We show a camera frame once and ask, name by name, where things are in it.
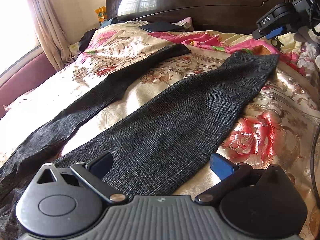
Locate black clothing heap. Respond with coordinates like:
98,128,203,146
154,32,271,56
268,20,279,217
79,29,97,53

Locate black cable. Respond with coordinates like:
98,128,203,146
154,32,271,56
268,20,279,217
310,125,320,207

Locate dark wooden headboard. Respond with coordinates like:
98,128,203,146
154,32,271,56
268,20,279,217
106,0,294,34

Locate floral satin bedspread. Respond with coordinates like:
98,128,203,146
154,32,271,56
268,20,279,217
1,21,319,239

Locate pink floral quilt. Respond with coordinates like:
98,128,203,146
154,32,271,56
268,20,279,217
149,30,280,55

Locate beige window curtain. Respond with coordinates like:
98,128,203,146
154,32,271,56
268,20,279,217
27,0,72,71

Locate white floral blanket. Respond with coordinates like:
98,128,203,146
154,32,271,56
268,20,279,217
294,27,319,87

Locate maroon padded bench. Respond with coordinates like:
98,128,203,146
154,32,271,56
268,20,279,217
1,53,57,118

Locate yellow orange snack bag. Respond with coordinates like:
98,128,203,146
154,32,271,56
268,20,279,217
95,6,107,23

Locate dark grey checked pants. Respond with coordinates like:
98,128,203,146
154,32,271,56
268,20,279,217
1,44,278,239

